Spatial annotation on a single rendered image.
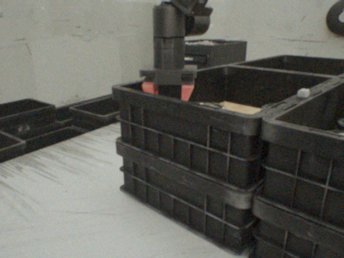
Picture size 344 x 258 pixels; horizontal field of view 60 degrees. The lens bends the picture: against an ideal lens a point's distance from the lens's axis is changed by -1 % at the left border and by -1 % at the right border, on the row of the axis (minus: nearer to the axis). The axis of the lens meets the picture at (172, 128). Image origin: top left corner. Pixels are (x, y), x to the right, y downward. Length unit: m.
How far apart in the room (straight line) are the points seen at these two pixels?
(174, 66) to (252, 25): 3.63
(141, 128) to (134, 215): 0.17
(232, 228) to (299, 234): 0.11
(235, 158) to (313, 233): 0.13
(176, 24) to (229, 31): 3.75
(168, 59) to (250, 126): 0.21
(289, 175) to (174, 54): 0.28
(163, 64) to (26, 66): 3.07
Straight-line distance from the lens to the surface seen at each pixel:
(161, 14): 0.53
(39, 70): 3.62
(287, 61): 1.20
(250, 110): 0.79
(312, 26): 3.93
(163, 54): 0.53
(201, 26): 0.60
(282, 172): 0.39
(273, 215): 0.42
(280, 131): 0.37
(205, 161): 0.46
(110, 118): 1.56
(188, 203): 0.51
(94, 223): 0.58
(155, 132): 0.51
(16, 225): 0.62
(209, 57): 2.07
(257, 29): 4.12
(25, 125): 1.77
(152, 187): 0.57
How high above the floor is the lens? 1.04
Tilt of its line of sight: 20 degrees down
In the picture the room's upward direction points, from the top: straight up
